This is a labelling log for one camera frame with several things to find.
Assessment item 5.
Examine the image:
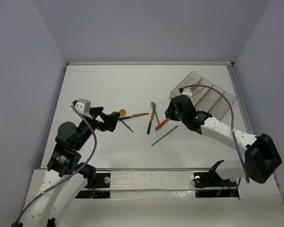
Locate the clear smoked utensil organizer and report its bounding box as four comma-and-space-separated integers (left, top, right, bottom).
169, 71, 236, 120

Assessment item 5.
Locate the gold knife dark handle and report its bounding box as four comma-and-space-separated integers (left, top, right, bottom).
118, 113, 150, 120
147, 109, 155, 134

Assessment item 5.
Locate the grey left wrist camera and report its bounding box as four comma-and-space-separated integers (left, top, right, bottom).
70, 98, 91, 114

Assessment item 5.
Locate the orange plastic spoon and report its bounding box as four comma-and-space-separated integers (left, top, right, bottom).
119, 109, 126, 117

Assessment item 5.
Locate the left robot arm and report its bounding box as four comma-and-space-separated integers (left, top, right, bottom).
13, 100, 120, 227

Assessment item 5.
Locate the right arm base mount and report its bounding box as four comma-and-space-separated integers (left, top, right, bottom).
191, 172, 240, 198

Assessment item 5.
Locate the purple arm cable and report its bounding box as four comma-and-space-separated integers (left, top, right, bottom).
13, 105, 98, 224
178, 84, 249, 184

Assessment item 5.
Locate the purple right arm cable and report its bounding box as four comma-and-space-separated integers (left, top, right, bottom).
178, 84, 249, 184

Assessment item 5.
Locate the teal plastic spoon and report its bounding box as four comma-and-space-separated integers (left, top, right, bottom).
151, 125, 178, 146

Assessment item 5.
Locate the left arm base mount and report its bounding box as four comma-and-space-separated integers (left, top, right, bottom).
75, 172, 111, 199

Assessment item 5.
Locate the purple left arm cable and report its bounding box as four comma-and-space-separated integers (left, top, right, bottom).
13, 105, 98, 224

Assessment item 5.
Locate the blue plastic spoon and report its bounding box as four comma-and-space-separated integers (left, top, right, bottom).
119, 120, 134, 132

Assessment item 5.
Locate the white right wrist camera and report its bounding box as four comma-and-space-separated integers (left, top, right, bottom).
182, 87, 193, 97

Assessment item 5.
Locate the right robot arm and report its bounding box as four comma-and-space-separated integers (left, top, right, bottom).
165, 95, 282, 185

